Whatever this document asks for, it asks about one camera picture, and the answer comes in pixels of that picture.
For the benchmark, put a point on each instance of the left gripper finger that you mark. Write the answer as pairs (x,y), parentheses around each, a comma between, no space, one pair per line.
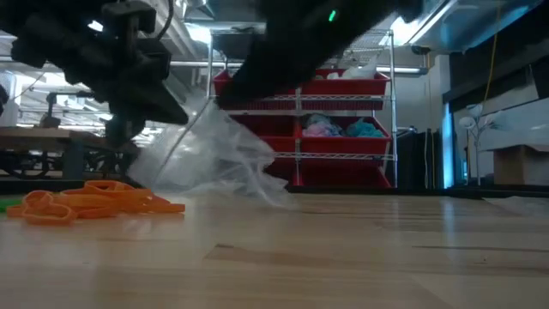
(124,133)
(158,107)

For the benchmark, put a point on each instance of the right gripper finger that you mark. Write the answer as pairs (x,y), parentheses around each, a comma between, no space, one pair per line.
(253,70)
(274,88)

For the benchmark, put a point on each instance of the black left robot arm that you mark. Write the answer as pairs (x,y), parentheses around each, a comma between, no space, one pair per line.
(43,10)

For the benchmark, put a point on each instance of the orange rubber bands heap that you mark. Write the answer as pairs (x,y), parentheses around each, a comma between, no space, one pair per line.
(103,199)

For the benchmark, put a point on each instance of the white plastic bag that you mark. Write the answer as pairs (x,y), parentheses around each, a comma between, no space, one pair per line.
(360,70)

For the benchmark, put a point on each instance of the pink cloth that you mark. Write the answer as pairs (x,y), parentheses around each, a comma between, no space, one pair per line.
(319,129)

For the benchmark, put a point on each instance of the teal cloth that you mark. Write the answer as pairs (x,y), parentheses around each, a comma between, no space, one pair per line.
(364,129)

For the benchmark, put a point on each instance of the black folded panels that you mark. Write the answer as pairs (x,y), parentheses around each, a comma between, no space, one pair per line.
(418,159)

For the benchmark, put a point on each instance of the white flower-shaped floor lamp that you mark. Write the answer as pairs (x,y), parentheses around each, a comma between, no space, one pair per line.
(466,122)

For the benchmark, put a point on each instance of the cardboard box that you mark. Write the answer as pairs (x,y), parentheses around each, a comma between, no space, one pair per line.
(521,165)

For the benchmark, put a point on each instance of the black metal stand frame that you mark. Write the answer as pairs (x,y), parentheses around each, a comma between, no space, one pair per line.
(52,109)

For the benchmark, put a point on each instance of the black wall-mounted camera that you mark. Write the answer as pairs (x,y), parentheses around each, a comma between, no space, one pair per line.
(421,50)

